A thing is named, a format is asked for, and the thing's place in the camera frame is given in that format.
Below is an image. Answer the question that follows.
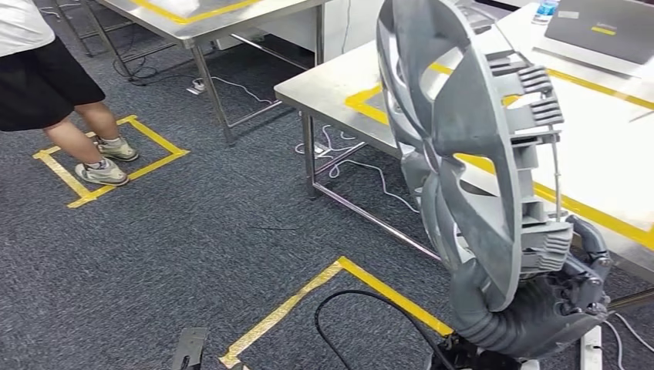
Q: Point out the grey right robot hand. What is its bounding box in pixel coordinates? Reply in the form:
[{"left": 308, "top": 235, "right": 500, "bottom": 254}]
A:
[{"left": 447, "top": 214, "right": 613, "bottom": 362}]

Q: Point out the grey laptop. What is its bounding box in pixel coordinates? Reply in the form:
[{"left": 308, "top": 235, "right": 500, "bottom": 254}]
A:
[{"left": 533, "top": 0, "right": 654, "bottom": 79}]

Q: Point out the yellow tape on workbench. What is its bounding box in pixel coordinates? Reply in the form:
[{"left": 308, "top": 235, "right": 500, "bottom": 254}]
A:
[{"left": 344, "top": 61, "right": 654, "bottom": 252}]

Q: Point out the steel table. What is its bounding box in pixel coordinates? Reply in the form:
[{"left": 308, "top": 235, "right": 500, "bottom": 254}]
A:
[{"left": 51, "top": 0, "right": 334, "bottom": 147}]

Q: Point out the person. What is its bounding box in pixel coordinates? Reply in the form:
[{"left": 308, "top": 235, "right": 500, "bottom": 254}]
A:
[{"left": 0, "top": 0, "right": 140, "bottom": 188}]

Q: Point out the white floor cable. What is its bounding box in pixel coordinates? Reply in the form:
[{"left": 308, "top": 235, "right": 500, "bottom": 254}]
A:
[
  {"left": 602, "top": 311, "right": 654, "bottom": 370},
  {"left": 293, "top": 124, "right": 421, "bottom": 215}
]

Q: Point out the grey plastic wheel cover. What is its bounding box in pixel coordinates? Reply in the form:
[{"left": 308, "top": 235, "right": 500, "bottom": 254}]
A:
[{"left": 376, "top": 0, "right": 575, "bottom": 314}]

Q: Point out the yellow tape on table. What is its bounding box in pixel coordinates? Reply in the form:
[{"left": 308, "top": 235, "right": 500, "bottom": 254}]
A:
[{"left": 130, "top": 0, "right": 262, "bottom": 26}]

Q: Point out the steel workbench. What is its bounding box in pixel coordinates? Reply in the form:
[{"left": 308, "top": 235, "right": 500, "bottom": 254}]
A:
[{"left": 273, "top": 2, "right": 654, "bottom": 302}]

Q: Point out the clear water bottle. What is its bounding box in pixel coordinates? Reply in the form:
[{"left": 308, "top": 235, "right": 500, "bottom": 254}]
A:
[{"left": 531, "top": 0, "right": 561, "bottom": 26}]

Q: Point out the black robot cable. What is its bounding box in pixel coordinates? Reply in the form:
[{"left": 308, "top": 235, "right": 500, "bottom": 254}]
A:
[{"left": 313, "top": 289, "right": 457, "bottom": 370}]

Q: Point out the yellow floor tape square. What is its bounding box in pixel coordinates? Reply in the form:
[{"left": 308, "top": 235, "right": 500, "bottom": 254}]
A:
[{"left": 219, "top": 255, "right": 455, "bottom": 370}]

